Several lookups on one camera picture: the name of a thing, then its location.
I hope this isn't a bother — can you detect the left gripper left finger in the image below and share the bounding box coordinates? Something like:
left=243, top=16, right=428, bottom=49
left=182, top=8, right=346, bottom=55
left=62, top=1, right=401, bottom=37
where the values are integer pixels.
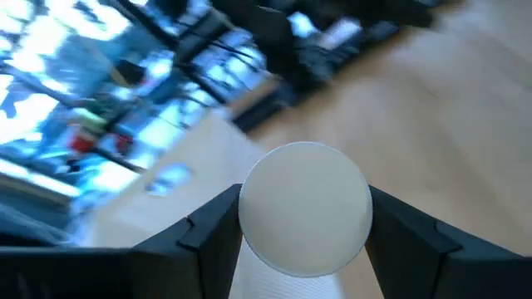
left=0, top=184, right=244, bottom=299

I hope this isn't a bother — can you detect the red cup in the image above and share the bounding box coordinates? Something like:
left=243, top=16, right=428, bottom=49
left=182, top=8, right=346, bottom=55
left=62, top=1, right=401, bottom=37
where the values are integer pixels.
left=70, top=135, right=96, bottom=154

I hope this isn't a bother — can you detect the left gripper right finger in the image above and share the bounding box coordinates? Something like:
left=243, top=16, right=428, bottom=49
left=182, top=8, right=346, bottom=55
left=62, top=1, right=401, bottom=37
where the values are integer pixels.
left=364, top=184, right=532, bottom=299

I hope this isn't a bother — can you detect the white plastic basket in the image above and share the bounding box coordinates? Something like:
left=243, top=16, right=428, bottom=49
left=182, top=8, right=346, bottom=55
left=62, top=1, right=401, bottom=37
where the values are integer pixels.
left=70, top=110, right=269, bottom=250

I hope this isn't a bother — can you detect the round beige wooden disc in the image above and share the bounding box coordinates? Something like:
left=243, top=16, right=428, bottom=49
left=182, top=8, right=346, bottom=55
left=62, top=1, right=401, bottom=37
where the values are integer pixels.
left=227, top=140, right=374, bottom=299

